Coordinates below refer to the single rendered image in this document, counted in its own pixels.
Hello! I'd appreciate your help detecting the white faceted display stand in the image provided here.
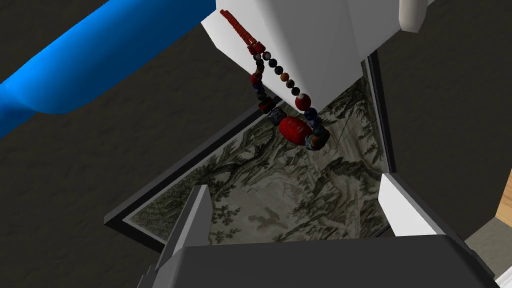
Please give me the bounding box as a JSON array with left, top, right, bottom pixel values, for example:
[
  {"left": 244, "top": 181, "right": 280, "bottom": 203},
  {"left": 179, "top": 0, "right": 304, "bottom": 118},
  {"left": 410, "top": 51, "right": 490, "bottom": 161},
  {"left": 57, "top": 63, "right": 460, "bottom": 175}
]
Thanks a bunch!
[{"left": 199, "top": 0, "right": 435, "bottom": 114}]

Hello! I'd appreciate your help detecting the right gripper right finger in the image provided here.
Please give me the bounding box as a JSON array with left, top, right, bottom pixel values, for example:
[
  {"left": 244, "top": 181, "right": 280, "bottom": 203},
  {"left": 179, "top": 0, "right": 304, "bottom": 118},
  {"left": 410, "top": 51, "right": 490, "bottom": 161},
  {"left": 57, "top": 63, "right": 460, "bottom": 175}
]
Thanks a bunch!
[{"left": 377, "top": 172, "right": 466, "bottom": 242}]

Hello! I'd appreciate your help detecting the black framed landscape picture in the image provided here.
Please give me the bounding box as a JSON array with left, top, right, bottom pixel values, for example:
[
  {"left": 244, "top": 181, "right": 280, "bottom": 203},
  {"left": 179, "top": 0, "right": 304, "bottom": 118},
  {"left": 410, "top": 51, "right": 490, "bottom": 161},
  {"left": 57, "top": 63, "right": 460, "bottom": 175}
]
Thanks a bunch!
[{"left": 103, "top": 50, "right": 398, "bottom": 254}]

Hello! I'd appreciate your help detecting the blue rounded bar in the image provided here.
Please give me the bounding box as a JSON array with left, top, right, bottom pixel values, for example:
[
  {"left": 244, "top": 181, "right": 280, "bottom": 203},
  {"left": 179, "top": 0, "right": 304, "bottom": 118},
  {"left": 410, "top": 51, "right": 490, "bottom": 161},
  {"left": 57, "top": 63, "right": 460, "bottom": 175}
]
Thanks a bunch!
[{"left": 0, "top": 0, "right": 217, "bottom": 141}]

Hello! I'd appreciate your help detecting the red and dark bead necklace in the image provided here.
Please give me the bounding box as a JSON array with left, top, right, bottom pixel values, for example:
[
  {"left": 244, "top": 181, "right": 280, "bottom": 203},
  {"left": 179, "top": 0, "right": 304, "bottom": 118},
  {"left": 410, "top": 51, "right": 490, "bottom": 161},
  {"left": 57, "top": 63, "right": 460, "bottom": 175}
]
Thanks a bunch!
[{"left": 219, "top": 8, "right": 331, "bottom": 152}]

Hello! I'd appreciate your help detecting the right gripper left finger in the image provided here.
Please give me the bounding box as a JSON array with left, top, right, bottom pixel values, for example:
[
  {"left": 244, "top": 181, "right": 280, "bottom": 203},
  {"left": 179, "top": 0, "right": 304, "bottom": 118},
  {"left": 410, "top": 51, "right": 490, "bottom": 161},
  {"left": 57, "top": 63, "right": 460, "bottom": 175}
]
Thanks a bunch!
[{"left": 155, "top": 184, "right": 213, "bottom": 270}]

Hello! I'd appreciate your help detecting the light brown wooden panel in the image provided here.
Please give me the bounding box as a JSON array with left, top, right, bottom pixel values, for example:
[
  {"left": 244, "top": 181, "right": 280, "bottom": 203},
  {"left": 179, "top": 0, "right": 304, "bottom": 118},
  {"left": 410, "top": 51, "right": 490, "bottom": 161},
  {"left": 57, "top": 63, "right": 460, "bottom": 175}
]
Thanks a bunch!
[{"left": 495, "top": 167, "right": 512, "bottom": 229}]

